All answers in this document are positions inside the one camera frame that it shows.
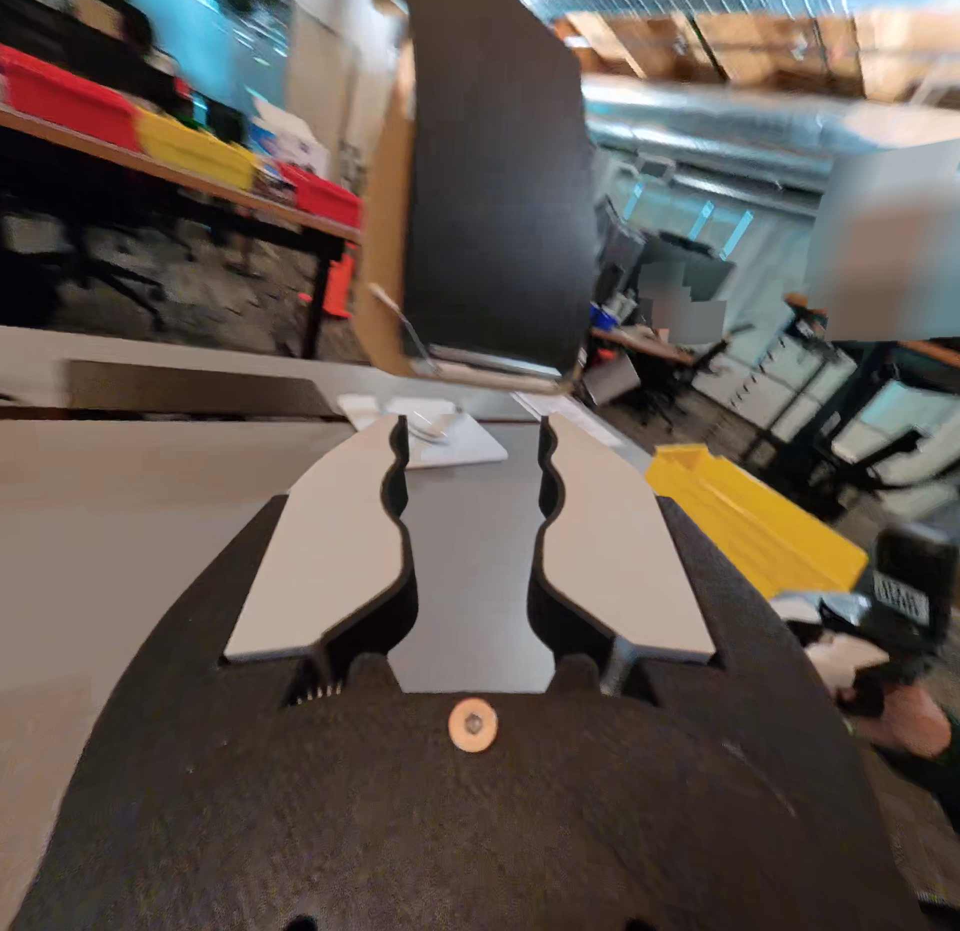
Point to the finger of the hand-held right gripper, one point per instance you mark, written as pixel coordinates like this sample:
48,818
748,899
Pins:
799,608
844,657

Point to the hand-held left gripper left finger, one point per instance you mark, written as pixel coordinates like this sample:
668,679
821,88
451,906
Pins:
322,563

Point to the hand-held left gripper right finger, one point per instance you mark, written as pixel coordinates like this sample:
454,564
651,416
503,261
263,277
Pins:
615,563

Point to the person's right hand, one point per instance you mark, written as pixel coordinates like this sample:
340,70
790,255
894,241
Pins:
907,721

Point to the large yellow plastic bin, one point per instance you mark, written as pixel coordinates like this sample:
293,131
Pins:
750,518

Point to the white stand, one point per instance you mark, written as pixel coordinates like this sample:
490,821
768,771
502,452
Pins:
465,447

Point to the white drawer cabinets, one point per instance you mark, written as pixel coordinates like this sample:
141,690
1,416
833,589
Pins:
795,391

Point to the wooden desk black legs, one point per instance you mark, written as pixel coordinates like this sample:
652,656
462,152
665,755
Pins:
315,301

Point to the red plastic bin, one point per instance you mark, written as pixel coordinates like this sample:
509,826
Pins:
322,196
67,98

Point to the black tan-edged board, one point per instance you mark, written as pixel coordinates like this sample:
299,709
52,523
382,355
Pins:
495,196

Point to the small yellow plastic bin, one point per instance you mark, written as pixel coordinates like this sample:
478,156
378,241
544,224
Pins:
195,151

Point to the silver ventilation ducts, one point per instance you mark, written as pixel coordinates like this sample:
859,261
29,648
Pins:
750,121

